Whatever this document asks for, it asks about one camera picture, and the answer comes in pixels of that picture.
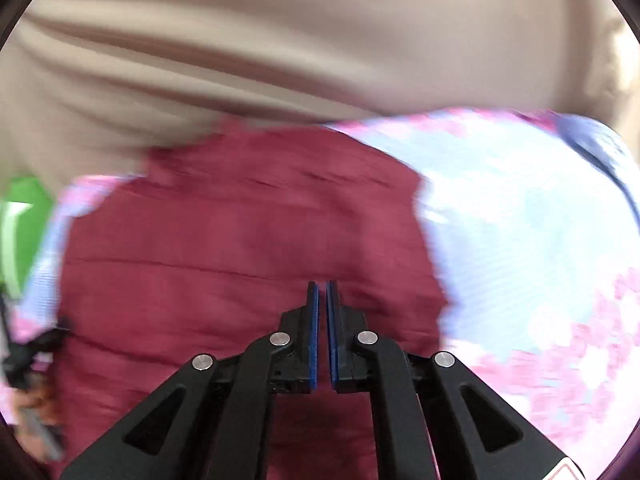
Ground beige curtain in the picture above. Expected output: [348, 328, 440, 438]
[0, 0, 640, 196]

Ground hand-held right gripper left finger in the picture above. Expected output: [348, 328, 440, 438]
[60, 281, 321, 480]

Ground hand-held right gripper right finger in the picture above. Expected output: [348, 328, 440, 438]
[326, 280, 587, 480]

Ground maroon quilted puffer jacket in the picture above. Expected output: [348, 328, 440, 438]
[50, 116, 451, 480]

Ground pink blue floral bed sheet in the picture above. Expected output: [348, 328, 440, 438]
[0, 106, 637, 478]

